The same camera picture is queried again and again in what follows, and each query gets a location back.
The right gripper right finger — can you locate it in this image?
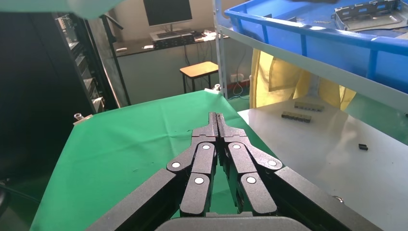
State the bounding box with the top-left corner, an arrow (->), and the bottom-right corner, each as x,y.
218,113 -> 383,231

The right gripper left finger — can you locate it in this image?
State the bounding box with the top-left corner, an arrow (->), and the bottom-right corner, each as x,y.
86,112 -> 219,231

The stamped sheet metal bracket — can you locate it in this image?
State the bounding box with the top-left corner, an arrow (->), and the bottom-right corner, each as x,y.
333,0 -> 408,33

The dark grey metal strip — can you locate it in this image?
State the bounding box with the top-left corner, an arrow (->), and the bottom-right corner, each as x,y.
280,111 -> 313,124
293,101 -> 325,113

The green table cloth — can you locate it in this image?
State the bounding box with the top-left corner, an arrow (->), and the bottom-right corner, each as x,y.
30,90 -> 279,231

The yellow mesh bag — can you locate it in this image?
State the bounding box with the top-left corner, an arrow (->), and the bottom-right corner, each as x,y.
249,49 -> 357,112

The wooden top stool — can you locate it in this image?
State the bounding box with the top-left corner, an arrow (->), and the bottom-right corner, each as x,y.
179,61 -> 220,94

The grey office desk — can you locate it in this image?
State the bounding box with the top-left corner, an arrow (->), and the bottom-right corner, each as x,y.
112,29 -> 231,107

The perforated grey shelf upright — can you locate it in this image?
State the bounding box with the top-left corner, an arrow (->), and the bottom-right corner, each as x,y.
212,0 -> 229,98

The white metal shelf board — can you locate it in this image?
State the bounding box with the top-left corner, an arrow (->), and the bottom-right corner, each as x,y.
219,25 -> 408,113

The black electronics box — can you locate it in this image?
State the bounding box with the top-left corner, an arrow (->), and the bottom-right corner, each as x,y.
152,33 -> 196,50

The computer keyboard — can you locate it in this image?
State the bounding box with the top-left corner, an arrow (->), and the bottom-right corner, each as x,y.
155,31 -> 180,39

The blue plastic bin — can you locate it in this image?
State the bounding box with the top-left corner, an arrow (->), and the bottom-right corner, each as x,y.
224,0 -> 408,94

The black computer monitor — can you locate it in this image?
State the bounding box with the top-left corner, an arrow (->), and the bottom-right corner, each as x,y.
142,0 -> 194,33

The black equipment rack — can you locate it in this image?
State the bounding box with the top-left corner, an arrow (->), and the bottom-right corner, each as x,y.
0,12 -> 132,181

